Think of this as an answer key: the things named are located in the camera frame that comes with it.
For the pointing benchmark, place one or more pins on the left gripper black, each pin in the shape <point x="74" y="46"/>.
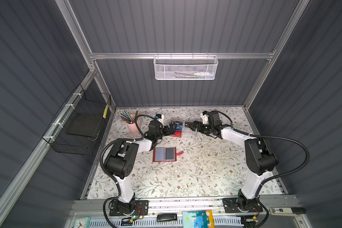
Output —
<point x="167" y="129"/>

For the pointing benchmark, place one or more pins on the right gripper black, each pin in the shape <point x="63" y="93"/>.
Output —
<point x="196" y="127"/>

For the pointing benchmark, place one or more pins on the blue vip card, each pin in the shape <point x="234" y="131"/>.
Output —
<point x="178" y="127"/>

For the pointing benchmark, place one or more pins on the clear acrylic organizer tray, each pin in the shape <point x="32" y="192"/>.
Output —
<point x="185" y="128"/>

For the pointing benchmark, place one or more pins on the red vip card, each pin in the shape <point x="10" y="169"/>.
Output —
<point x="178" y="134"/>

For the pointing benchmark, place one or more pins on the red leather card holder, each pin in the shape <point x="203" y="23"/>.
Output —
<point x="166" y="154"/>

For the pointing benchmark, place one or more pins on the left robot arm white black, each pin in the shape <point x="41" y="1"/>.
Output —
<point x="118" y="159"/>

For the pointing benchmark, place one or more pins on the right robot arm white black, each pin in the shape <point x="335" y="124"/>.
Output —
<point x="259" y="159"/>

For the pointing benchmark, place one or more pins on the floral table mat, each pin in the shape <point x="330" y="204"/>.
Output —
<point x="207" y="167"/>

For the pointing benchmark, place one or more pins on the pink pencil cup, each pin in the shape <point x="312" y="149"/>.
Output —
<point x="132" y="128"/>

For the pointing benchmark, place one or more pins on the white marker in basket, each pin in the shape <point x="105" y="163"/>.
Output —
<point x="206" y="74"/>

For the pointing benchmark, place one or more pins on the yellow tag on basket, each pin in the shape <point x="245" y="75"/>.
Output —
<point x="105" y="111"/>

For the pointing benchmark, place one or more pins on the black stapler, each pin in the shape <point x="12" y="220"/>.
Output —
<point x="166" y="217"/>

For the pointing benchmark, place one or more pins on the black notebook in basket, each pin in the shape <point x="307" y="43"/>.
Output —
<point x="85" y="125"/>

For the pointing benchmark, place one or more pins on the colourful picture book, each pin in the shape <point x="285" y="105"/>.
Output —
<point x="198" y="219"/>

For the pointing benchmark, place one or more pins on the small mint clock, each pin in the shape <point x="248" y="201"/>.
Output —
<point x="82" y="222"/>

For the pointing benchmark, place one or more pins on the grey white handheld device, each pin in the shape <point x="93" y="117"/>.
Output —
<point x="294" y="211"/>

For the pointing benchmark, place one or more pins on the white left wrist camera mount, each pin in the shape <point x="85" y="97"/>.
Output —
<point x="160" y="118"/>

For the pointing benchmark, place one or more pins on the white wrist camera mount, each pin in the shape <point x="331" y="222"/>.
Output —
<point x="206" y="117"/>
<point x="160" y="118"/>

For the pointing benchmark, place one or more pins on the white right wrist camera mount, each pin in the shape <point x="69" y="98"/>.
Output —
<point x="206" y="117"/>

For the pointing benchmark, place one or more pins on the white wire mesh basket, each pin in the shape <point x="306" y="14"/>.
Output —
<point x="183" y="67"/>

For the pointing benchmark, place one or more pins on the black wire wall basket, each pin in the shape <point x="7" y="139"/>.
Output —
<point x="86" y="101"/>

